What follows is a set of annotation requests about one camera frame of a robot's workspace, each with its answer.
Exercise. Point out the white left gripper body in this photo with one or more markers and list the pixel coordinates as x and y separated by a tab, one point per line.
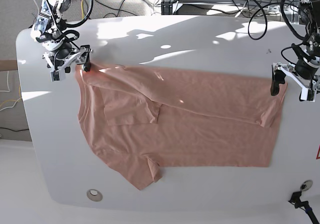
309	86

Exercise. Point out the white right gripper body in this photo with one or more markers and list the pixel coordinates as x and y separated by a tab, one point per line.
59	59

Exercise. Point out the pink T-shirt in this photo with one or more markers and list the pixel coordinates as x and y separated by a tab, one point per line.
139	119

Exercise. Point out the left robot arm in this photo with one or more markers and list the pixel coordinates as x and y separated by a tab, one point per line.
304	71

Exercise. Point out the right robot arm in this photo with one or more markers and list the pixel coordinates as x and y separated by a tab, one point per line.
58	37

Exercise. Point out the metal table grommet right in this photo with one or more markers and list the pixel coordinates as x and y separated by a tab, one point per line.
306	185

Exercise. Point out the metal table grommet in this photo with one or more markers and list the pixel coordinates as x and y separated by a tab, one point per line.
306	185
94	195

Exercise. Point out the metal table grommet left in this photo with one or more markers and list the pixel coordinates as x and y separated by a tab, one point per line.
94	195

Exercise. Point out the black camera clamp mount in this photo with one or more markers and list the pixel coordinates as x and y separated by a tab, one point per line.
295	200

